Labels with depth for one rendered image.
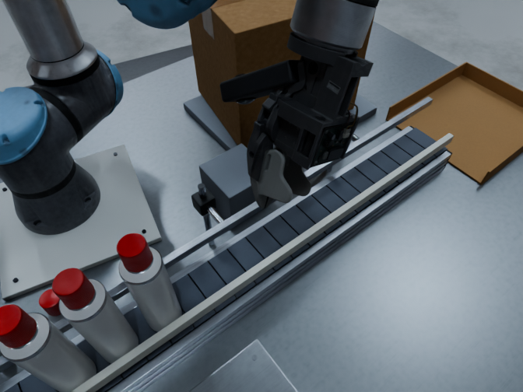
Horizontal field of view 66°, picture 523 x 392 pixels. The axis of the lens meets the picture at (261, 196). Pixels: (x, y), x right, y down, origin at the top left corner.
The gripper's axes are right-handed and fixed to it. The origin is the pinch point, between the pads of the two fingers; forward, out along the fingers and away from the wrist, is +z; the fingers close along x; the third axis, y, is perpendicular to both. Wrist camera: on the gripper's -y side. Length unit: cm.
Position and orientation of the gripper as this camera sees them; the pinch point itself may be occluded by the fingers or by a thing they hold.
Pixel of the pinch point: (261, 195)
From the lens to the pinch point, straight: 51.7
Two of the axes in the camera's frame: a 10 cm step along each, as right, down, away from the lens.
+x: 6.8, -2.3, 7.0
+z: -2.4, 8.3, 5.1
